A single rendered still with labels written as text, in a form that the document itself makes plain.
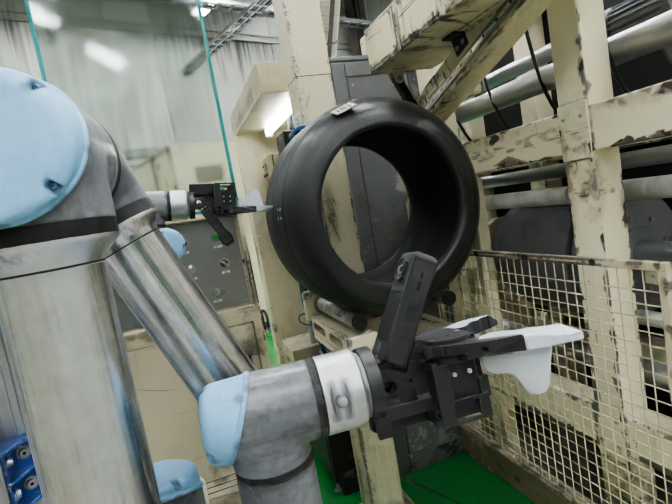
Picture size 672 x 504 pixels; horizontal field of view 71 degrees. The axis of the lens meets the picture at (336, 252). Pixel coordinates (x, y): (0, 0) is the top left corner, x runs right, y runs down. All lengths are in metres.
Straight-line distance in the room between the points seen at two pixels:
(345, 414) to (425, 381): 0.09
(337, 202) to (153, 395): 0.94
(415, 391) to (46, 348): 0.32
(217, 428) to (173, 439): 1.47
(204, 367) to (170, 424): 1.33
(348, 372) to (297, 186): 0.78
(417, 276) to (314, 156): 0.76
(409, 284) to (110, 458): 0.30
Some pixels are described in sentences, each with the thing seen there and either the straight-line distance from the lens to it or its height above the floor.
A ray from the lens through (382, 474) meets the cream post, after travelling 1.89.
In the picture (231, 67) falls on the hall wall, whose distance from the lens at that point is 12.37.
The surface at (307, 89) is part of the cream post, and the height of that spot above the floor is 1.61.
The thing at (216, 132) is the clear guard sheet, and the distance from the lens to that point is 1.82.
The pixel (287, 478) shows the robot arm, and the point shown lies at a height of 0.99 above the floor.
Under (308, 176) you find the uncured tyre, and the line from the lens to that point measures 1.17.
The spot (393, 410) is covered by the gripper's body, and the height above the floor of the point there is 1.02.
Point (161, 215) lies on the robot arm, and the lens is 1.21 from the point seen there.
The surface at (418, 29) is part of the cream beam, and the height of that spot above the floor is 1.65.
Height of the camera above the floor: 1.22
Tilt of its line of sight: 6 degrees down
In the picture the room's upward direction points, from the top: 10 degrees counter-clockwise
